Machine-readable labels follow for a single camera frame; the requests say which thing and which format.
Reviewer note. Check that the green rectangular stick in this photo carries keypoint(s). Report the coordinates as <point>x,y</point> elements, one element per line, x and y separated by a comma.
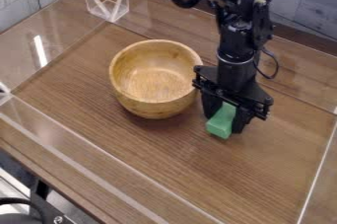
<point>219,125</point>

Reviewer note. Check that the black table leg bracket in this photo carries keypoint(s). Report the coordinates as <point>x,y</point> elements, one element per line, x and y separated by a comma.
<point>53,216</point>

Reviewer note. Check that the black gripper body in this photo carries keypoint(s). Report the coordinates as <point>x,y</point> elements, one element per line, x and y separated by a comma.
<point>251,97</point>

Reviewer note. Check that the clear acrylic corner bracket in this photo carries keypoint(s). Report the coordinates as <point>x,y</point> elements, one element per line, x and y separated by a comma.
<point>109,10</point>

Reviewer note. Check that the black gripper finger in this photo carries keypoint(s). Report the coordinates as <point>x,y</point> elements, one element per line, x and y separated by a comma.
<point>241,119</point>
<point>212,103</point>

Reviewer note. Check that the wooden bowl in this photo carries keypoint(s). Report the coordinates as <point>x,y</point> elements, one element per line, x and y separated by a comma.
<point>151,74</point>

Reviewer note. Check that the clear acrylic enclosure wall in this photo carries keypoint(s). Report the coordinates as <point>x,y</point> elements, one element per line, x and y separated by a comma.
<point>137,171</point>

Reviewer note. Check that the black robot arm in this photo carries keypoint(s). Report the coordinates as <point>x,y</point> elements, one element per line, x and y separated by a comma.
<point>229,82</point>

